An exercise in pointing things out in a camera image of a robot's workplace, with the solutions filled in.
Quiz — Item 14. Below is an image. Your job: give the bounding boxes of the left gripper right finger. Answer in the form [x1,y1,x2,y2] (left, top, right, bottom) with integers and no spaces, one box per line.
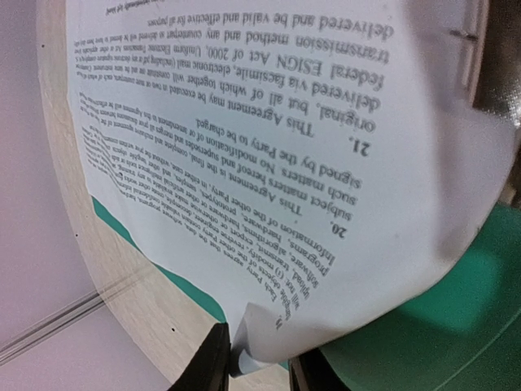
[289,353,325,391]

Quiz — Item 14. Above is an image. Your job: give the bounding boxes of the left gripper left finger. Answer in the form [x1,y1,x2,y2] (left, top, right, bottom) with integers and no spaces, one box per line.
[168,323,230,391]

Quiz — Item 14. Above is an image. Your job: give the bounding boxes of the green file folder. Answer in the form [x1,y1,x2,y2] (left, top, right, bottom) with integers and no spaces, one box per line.
[89,195,521,391]

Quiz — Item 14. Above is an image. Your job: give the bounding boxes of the printed paper sheet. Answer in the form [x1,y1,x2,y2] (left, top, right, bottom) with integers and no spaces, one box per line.
[65,1,519,376]

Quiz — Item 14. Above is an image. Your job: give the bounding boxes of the folder spine metal clip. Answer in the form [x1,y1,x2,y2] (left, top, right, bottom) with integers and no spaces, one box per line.
[449,0,520,128]

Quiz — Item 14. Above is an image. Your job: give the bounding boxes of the left aluminium frame post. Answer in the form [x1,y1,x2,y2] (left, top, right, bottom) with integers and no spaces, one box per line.
[1,292,105,366]

